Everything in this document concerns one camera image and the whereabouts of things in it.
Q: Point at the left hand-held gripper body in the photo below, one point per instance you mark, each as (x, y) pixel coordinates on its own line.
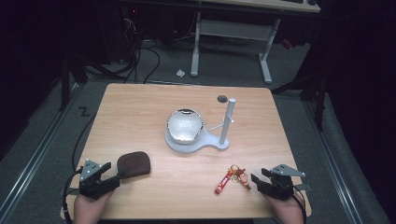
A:
(98, 186)

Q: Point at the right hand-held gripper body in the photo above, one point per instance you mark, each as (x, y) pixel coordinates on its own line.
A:
(278, 185)

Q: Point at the dark brown pouch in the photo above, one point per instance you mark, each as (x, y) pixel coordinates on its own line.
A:
(134, 165)

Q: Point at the white stand with pole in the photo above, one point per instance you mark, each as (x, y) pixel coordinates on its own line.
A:
(225, 124)

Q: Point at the shiny silver bowl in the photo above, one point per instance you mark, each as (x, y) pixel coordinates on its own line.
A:
(185, 126)

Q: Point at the person's left hand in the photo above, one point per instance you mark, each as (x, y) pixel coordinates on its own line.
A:
(90, 208)

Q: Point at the person's right hand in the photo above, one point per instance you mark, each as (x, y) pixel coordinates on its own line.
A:
(285, 210)

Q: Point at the dark round table grommet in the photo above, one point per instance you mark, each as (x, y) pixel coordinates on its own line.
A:
(222, 99)

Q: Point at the black metal stand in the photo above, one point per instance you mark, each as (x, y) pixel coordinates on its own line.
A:
(317, 99)
(65, 84)

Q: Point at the crumpled white paper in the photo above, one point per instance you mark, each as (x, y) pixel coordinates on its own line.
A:
(180, 73)

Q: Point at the white desk with metal legs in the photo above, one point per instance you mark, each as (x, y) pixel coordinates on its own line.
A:
(233, 29)

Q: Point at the metal floor rail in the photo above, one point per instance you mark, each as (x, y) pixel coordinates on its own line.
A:
(34, 158)
(333, 165)

